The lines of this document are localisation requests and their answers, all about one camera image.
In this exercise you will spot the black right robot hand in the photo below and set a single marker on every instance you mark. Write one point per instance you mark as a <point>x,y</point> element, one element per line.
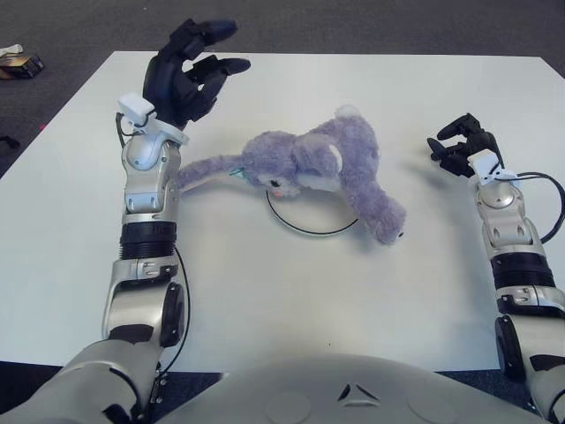
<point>476,141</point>

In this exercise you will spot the purple plush bunny doll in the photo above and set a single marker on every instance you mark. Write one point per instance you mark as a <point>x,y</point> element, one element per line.
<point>344,154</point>

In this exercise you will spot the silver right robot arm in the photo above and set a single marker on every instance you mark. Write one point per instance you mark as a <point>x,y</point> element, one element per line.
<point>507,229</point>

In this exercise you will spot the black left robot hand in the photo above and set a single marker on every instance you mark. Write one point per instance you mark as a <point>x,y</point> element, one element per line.
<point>172,88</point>

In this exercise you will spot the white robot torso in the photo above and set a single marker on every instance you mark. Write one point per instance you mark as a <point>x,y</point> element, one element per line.
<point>309,397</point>

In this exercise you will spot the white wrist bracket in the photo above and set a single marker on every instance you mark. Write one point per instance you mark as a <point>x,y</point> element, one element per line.
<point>137,106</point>
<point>485,163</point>

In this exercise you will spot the dark cardboard box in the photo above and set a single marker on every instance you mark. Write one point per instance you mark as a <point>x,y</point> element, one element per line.
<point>24,65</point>

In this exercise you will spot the white crumpled paper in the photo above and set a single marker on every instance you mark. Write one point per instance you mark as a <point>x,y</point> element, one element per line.
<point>13,47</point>

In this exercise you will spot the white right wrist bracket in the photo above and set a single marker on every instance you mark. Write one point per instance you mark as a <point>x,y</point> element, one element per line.
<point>485,163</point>

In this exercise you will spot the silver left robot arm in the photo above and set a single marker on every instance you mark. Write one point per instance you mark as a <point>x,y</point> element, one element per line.
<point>145,199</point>

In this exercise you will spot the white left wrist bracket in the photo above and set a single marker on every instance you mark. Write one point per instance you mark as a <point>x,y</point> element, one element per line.
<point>137,106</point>

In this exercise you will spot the white plate with black rim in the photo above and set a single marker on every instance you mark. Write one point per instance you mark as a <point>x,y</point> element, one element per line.
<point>309,221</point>

